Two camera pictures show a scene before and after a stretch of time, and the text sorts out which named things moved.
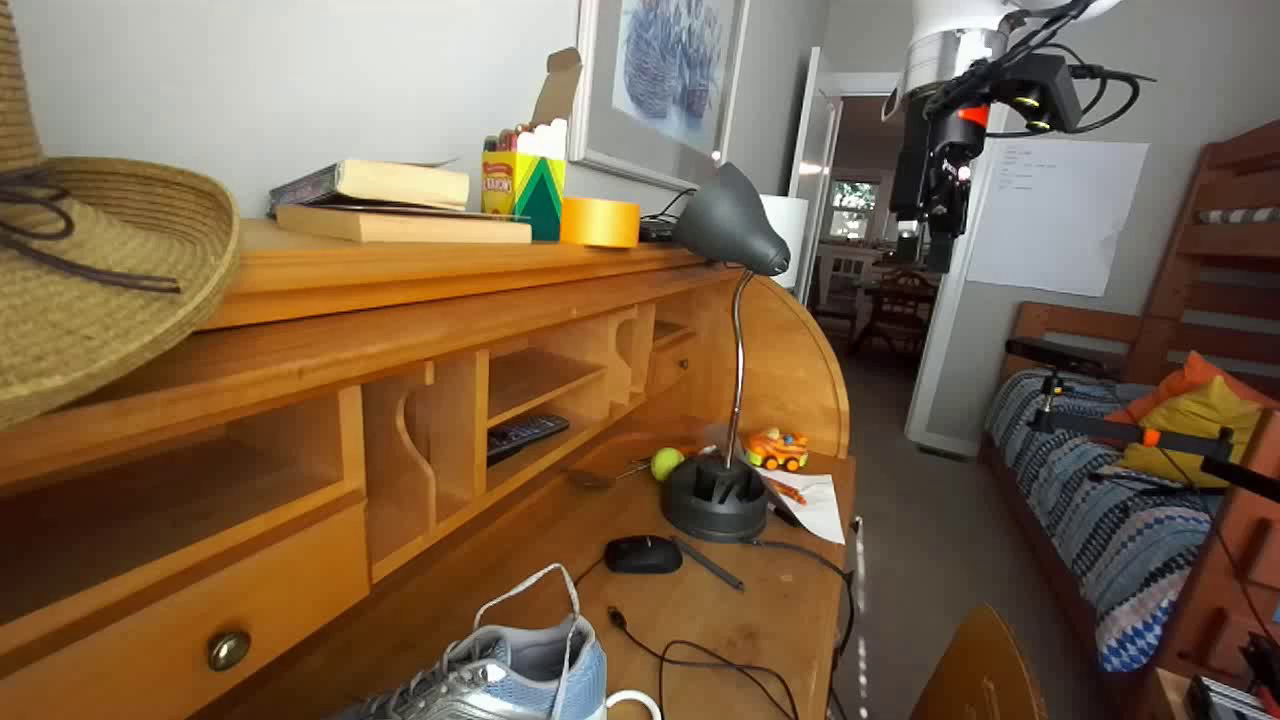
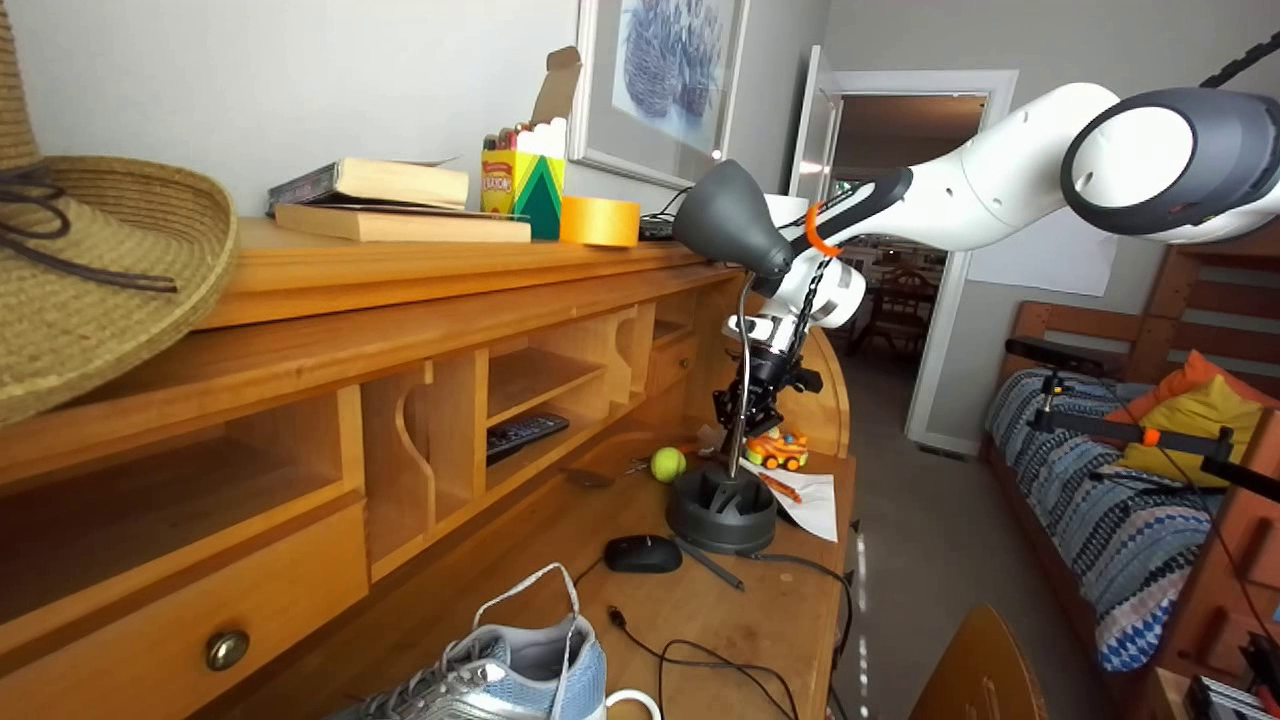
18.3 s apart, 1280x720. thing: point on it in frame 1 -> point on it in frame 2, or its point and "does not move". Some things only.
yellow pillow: x=1200 y=407 does not move
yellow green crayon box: x=527 y=169 does not move
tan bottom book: x=371 y=225 does not move
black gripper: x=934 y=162 -> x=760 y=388
